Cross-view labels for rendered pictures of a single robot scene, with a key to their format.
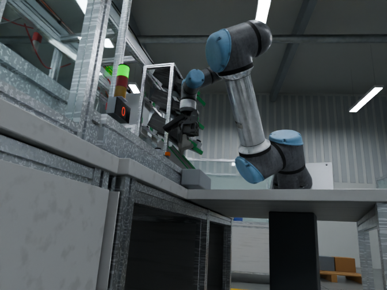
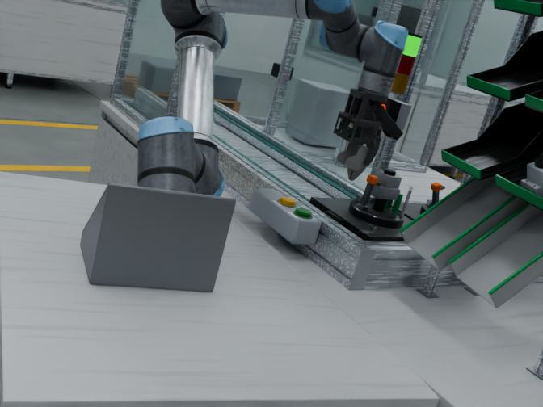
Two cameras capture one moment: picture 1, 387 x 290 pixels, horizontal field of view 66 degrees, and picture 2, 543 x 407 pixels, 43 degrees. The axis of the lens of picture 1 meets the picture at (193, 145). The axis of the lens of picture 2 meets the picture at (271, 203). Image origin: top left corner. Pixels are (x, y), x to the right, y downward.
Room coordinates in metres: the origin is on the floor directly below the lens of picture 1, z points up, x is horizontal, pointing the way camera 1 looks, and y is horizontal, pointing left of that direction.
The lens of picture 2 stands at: (2.12, -1.29, 1.43)
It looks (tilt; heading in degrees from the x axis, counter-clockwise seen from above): 17 degrees down; 128
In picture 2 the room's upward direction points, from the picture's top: 15 degrees clockwise
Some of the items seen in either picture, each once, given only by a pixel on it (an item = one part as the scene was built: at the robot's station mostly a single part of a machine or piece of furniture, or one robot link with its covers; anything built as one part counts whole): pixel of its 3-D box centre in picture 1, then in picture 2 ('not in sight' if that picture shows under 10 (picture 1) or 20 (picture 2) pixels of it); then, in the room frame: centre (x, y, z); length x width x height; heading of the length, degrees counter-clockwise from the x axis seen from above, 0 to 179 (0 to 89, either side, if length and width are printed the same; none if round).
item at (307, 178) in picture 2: not in sight; (309, 195); (1.02, 0.26, 0.91); 0.84 x 0.28 x 0.10; 165
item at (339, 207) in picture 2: not in sight; (374, 220); (1.31, 0.16, 0.96); 0.24 x 0.24 x 0.02; 75
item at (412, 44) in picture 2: (122, 72); (410, 45); (1.15, 0.33, 1.38); 0.05 x 0.05 x 0.05
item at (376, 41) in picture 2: (189, 91); (385, 48); (1.27, 0.04, 1.37); 0.09 x 0.08 x 0.11; 12
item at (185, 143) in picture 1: (185, 144); (347, 158); (1.25, 0.04, 1.11); 0.06 x 0.03 x 0.09; 74
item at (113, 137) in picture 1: (166, 176); (263, 193); (1.00, 0.09, 0.91); 0.89 x 0.06 x 0.11; 165
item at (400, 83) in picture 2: (120, 93); (397, 81); (1.15, 0.33, 1.28); 0.05 x 0.05 x 0.05
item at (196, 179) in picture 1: (197, 181); (284, 214); (1.17, -0.02, 0.93); 0.21 x 0.07 x 0.06; 165
